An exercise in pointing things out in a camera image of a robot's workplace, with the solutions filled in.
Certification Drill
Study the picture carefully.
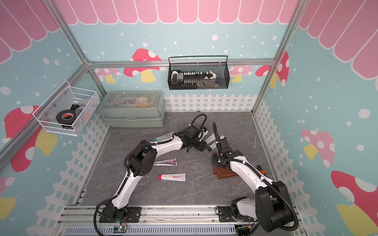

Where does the silver wrench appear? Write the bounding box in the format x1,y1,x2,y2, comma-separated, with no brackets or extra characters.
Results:
253,134,257,150

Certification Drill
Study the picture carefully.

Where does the dark cap toothpaste tube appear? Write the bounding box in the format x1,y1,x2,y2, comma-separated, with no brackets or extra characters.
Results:
205,134,217,151

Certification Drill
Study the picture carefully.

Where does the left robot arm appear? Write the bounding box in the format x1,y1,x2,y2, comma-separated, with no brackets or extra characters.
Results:
94,114,208,222

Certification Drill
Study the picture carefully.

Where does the red cap toothpaste tube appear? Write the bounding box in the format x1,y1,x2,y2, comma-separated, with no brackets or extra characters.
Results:
158,174,186,182

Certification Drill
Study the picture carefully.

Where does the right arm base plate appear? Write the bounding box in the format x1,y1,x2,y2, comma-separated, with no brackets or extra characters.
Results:
215,206,251,222

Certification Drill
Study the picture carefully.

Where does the brown microfiber cloth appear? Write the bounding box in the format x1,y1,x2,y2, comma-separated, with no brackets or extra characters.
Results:
213,167,238,179

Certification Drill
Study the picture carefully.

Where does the silver foil toothpaste tube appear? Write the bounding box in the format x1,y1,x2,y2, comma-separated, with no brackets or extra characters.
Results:
154,158,177,166

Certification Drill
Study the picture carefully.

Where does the teal cap toothpaste tube upper-left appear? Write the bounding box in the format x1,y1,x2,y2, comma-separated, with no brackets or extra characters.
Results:
154,132,174,142

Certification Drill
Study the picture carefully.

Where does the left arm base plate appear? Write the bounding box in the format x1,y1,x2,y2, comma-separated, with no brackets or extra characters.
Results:
99,206,142,223

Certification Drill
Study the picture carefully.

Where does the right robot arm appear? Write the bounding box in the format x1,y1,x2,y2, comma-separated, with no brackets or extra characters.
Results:
212,122,299,232

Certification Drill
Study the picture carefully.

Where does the white wire basket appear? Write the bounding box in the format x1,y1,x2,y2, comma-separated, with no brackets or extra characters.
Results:
32,81,100,137

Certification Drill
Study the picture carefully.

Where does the black tape roll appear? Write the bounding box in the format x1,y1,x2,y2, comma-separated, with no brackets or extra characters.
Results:
56,110,77,125

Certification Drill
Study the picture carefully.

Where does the orange handled tool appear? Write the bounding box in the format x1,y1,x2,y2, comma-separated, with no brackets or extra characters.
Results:
257,165,265,175

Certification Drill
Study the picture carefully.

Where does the black power strip in basket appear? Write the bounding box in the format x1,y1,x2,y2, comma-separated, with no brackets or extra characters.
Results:
168,71,217,87

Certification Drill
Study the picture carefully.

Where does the green plastic storage box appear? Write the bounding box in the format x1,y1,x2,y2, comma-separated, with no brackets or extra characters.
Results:
98,90,165,128

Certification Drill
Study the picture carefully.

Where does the black wire mesh basket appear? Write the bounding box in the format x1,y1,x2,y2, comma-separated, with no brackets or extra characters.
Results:
167,56,230,90

